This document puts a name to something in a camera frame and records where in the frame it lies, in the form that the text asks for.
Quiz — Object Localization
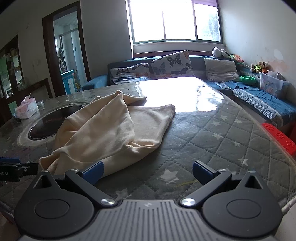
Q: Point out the plain grey pillow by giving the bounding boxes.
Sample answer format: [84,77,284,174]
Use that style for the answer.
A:
[204,58,241,82]

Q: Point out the cream knit garment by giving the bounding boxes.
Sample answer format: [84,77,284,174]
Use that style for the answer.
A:
[39,90,176,180]

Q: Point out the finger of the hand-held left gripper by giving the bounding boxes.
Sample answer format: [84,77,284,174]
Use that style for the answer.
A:
[0,157,22,168]

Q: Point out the butterfly print pillow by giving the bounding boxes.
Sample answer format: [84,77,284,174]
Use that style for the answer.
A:
[150,50,195,79]
[111,74,151,85]
[109,62,151,77]

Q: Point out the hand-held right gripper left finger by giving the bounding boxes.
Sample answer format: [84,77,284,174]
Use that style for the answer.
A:
[33,160,117,208]

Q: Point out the brown plush toy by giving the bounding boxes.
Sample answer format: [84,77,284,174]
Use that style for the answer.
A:
[258,61,269,74]

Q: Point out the black white panda plush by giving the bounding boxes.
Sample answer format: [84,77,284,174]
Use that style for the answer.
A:
[212,47,230,58]

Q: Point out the blue corner sofa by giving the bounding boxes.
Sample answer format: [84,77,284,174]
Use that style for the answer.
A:
[82,55,296,128]

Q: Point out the large sliding window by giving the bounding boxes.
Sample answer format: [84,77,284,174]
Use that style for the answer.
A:
[126,0,224,45]

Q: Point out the dark wooden chair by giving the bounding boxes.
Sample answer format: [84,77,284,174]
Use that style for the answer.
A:
[23,77,53,100]

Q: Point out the pink white tissue box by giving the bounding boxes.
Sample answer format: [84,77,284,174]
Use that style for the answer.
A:
[15,93,38,120]

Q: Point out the round black induction cooktop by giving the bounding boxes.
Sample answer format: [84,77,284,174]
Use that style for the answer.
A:
[17,103,88,147]

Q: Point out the red plastic stool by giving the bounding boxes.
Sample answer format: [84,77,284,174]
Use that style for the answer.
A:
[261,123,296,161]

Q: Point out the clear plastic storage box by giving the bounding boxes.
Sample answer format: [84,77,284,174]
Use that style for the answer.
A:
[259,71,290,98]

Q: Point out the green plastic bowl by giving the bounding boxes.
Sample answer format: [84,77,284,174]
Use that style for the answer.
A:
[240,75,258,85]

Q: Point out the dark wooden display cabinet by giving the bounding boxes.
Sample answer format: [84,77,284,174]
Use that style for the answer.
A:
[0,35,25,100]

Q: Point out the orange pink plush toy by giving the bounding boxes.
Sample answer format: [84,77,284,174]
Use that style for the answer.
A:
[229,54,245,64]

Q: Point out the dark wooden door frame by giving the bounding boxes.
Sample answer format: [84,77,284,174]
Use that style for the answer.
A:
[42,1,91,98]

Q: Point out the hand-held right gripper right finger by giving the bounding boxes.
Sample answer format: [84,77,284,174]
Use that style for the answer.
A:
[180,160,264,208]

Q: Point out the light blue cardboard box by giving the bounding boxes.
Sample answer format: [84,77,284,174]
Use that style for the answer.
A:
[60,70,76,94]

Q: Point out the blue sofa blanket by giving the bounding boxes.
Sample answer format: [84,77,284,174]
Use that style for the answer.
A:
[214,80,296,127]

